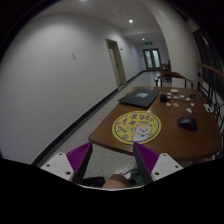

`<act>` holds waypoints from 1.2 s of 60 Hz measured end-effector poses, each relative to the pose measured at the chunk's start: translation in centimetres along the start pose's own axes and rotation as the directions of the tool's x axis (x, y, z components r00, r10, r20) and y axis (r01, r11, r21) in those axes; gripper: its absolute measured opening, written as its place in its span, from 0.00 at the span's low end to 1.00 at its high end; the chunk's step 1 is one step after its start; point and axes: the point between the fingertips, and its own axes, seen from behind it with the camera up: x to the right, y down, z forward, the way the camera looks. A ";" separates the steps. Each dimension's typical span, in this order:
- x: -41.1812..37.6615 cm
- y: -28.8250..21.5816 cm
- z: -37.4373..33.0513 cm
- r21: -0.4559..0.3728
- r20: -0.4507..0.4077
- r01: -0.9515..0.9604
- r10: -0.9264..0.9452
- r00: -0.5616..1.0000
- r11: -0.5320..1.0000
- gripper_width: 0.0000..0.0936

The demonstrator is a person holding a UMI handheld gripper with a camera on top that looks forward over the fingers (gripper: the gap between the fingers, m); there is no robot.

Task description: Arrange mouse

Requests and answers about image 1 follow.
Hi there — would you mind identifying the beige hallway door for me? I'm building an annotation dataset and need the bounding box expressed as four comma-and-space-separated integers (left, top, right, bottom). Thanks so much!
106, 39, 127, 87

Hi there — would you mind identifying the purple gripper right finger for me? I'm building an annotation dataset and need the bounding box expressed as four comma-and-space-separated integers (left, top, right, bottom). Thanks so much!
132, 142, 184, 186

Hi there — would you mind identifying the white card on table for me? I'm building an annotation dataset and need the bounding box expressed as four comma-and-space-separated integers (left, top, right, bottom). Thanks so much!
171, 89, 179, 93

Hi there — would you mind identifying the yellow round cartoon mouse pad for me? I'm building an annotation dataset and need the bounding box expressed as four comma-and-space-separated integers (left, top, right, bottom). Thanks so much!
112, 111, 162, 145

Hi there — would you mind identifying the white sneaker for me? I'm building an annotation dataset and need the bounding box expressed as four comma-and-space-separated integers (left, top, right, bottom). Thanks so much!
115, 165, 131, 175

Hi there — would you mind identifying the small black box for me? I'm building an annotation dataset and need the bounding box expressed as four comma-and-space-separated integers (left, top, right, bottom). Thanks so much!
160, 95, 168, 102

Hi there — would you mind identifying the person's knee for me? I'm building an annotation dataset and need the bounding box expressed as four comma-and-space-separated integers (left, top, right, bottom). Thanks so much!
103, 174, 131, 189

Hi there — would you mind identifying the green exit sign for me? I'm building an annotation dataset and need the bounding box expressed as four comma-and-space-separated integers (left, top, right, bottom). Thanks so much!
145, 42, 153, 46

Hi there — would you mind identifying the wooden chair with armrests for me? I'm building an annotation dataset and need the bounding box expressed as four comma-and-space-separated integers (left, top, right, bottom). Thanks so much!
154, 71, 195, 89

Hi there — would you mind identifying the black laptop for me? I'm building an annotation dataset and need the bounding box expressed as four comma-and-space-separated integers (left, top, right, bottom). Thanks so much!
118, 89, 159, 108

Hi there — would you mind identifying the double glass exit door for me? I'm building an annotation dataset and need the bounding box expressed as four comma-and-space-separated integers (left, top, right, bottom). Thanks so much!
143, 48, 161, 71

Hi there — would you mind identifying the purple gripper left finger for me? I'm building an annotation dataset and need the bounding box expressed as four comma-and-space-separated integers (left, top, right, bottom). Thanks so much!
39, 141, 94, 185

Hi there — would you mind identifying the black computer mouse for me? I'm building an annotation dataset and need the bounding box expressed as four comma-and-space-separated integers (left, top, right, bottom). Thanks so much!
178, 117, 197, 131

